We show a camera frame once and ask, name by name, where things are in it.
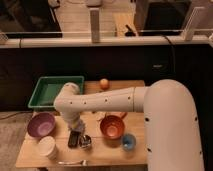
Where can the white railing bar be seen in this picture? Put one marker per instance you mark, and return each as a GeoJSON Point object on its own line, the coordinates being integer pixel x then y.
{"type": "Point", "coordinates": [104, 41]}

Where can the purple bowl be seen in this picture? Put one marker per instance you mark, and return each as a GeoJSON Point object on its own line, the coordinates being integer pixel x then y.
{"type": "Point", "coordinates": [41, 125]}

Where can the black remote control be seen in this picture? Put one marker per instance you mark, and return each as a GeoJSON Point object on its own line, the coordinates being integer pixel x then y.
{"type": "Point", "coordinates": [73, 139]}

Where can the white cup stack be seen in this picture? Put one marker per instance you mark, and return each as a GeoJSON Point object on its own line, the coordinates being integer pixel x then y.
{"type": "Point", "coordinates": [47, 147]}

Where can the small blue bowl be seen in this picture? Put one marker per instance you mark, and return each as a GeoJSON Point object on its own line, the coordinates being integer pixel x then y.
{"type": "Point", "coordinates": [128, 142]}

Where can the grey-blue towel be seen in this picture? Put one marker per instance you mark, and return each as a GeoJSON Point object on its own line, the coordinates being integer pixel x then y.
{"type": "Point", "coordinates": [79, 126]}

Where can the green plastic tray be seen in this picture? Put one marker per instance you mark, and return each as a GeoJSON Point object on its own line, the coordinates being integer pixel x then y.
{"type": "Point", "coordinates": [48, 87]}

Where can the orange fruit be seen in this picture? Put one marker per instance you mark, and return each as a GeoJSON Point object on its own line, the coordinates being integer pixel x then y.
{"type": "Point", "coordinates": [104, 84]}

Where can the small metal cup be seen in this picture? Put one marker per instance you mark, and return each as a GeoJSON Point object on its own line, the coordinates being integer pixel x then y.
{"type": "Point", "coordinates": [85, 142]}

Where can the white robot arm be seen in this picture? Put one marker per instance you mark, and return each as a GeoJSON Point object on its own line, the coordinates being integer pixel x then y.
{"type": "Point", "coordinates": [171, 122]}

